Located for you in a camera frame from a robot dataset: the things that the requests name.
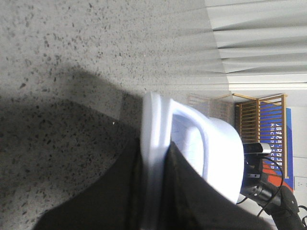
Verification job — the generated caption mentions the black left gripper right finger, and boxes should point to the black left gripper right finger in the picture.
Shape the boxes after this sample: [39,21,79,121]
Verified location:
[159,142,271,230]

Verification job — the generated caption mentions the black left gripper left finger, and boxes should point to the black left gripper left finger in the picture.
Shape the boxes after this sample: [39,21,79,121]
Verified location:
[34,139,142,230]

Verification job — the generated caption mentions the light blue slipper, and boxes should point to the light blue slipper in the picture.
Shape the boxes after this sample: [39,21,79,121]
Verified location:
[141,92,244,230]

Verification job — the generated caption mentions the wooden slatted rack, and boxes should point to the wooden slatted rack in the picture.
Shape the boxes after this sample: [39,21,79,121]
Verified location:
[211,93,290,179]

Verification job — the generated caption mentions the blue kitchen scene poster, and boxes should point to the blue kitchen scene poster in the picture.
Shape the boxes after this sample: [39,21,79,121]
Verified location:
[260,102,294,191]

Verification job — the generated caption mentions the pale green curtain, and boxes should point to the pale green curtain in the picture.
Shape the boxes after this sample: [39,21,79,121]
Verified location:
[204,0,307,92]

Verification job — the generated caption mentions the black cable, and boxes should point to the black cable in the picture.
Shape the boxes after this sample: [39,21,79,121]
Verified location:
[236,155,307,218]

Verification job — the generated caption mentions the black camera on stand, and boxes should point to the black camera on stand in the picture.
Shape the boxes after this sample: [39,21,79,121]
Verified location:
[240,142,307,230]

